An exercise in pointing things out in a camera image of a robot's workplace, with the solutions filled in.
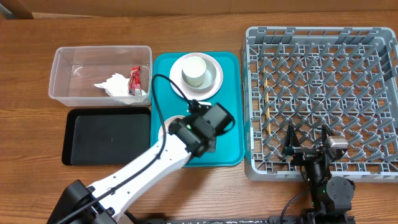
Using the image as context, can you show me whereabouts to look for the red snack wrapper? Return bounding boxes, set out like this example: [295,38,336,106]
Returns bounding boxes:
[128,66,142,96]

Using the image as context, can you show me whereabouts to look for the black rectangular tray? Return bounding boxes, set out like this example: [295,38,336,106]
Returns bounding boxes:
[62,107,151,166]

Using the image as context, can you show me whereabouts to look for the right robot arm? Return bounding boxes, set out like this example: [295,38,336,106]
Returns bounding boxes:
[279,124,356,224]

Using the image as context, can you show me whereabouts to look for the teal serving tray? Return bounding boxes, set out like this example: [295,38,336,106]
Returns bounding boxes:
[150,52,245,167]

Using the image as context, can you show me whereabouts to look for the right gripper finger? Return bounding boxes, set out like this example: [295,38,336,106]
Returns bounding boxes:
[322,124,335,146]
[283,124,300,149]

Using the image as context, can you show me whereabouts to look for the white cup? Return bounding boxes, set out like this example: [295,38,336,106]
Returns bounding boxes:
[182,56,207,86]

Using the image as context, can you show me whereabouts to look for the white tissue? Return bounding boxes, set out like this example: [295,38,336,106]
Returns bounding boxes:
[93,73,133,96]

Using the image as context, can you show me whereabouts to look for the grey dishwasher rack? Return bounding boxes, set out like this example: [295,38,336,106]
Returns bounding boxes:
[241,26,397,182]

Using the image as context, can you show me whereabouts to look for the clear plastic bin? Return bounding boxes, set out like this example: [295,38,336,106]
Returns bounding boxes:
[49,45,152,107]

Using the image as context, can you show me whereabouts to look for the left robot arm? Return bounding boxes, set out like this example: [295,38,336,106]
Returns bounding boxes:
[48,101,234,223]

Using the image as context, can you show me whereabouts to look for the large white plate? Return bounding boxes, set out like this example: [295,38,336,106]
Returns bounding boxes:
[169,52,223,101]

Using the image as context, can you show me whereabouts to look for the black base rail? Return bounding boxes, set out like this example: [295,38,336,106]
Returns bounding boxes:
[124,211,356,224]

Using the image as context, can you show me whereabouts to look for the grey shallow bowl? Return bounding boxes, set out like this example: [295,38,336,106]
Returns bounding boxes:
[181,57,216,91]

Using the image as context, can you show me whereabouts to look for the small pink-white bowl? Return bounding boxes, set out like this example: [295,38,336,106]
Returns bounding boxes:
[158,115,184,139]

